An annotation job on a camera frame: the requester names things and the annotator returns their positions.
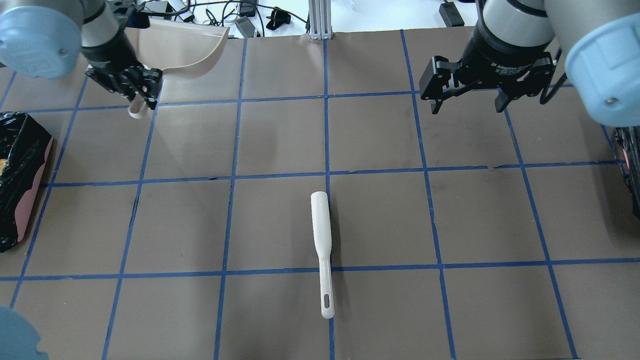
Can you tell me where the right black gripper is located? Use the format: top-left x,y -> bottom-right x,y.
419,30 -> 558,115

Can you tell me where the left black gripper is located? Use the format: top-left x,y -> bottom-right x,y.
84,35 -> 163,110

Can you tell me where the beige dustpan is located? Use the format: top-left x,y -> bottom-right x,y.
122,21 -> 231,120

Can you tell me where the beige hand brush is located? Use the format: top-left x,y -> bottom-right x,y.
310,191 -> 335,320

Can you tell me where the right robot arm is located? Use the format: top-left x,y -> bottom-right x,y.
419,0 -> 640,128

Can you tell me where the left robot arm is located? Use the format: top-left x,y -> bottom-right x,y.
0,0 -> 163,116

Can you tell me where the black lined trash bin right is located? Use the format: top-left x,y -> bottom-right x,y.
614,126 -> 640,219

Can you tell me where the black power adapter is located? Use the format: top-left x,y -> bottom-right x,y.
438,0 -> 466,28

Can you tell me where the aluminium frame post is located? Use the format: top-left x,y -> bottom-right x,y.
308,0 -> 334,40

